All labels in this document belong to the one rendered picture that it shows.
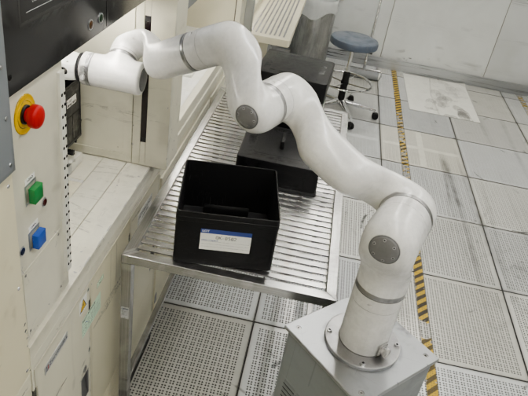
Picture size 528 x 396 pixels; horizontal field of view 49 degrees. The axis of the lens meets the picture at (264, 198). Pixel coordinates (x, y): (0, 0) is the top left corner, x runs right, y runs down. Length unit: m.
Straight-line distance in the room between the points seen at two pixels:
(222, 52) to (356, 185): 0.40
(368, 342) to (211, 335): 1.17
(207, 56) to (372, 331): 0.73
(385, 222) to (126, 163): 0.93
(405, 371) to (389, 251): 0.40
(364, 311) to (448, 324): 1.53
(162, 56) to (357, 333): 0.79
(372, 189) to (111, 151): 0.88
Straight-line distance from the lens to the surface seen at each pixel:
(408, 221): 1.20
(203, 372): 2.36
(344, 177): 1.24
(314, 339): 1.48
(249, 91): 1.21
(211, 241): 1.58
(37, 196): 1.09
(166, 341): 2.46
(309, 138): 1.25
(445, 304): 2.99
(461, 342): 2.82
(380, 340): 1.44
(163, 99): 1.71
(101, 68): 1.53
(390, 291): 1.33
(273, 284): 1.60
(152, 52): 1.42
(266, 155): 1.99
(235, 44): 1.28
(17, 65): 0.97
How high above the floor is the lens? 1.80
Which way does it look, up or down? 32 degrees down
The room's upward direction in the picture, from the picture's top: 10 degrees clockwise
